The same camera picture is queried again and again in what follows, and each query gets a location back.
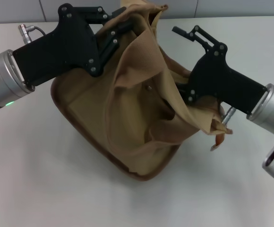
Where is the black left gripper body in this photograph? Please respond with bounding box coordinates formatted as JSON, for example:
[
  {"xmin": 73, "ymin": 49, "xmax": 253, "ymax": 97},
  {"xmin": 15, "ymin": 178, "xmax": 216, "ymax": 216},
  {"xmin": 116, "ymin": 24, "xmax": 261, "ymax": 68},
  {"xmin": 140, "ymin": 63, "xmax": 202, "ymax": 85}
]
[{"xmin": 12, "ymin": 3, "xmax": 97, "ymax": 93}]

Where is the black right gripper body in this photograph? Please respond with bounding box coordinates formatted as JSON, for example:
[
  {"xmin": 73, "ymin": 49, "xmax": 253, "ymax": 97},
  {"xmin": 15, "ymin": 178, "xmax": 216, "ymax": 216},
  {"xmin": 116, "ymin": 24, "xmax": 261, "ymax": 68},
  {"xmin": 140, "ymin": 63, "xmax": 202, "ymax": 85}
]
[{"xmin": 186, "ymin": 44, "xmax": 268, "ymax": 114}]

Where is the right arm silver cable plug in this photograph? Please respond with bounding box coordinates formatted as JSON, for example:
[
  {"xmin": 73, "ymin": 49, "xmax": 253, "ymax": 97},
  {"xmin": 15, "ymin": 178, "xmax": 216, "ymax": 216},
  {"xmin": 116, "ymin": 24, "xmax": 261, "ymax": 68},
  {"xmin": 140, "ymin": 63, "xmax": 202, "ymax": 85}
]
[{"xmin": 219, "ymin": 106, "xmax": 237, "ymax": 126}]

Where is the arm silver cable plug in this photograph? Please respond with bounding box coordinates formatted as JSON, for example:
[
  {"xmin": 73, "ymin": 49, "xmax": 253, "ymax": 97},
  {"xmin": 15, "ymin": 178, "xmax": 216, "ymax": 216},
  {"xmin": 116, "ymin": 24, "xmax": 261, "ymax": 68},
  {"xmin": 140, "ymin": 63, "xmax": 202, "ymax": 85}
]
[
  {"xmin": 219, "ymin": 106, "xmax": 237, "ymax": 126},
  {"xmin": 17, "ymin": 23, "xmax": 48, "ymax": 44}
]

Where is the khaki fabric food bag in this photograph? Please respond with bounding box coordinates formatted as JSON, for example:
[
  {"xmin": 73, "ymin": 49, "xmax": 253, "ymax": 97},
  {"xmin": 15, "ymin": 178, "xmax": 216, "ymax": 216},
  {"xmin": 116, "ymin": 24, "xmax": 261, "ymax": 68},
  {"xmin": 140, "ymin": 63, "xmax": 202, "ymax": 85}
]
[{"xmin": 51, "ymin": 0, "xmax": 234, "ymax": 182}]

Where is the brown leather zipper pull strap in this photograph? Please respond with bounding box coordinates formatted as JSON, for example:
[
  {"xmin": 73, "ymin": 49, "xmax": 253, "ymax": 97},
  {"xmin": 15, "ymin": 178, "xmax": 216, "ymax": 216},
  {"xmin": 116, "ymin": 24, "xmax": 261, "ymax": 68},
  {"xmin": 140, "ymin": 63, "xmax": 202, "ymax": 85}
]
[{"xmin": 209, "ymin": 133, "xmax": 225, "ymax": 152}]

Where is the left arm silver cable plug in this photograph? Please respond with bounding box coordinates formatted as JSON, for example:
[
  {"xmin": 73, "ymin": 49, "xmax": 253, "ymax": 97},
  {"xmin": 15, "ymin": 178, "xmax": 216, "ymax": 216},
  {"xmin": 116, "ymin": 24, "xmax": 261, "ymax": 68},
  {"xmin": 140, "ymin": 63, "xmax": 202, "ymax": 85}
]
[{"xmin": 17, "ymin": 23, "xmax": 48, "ymax": 44}]

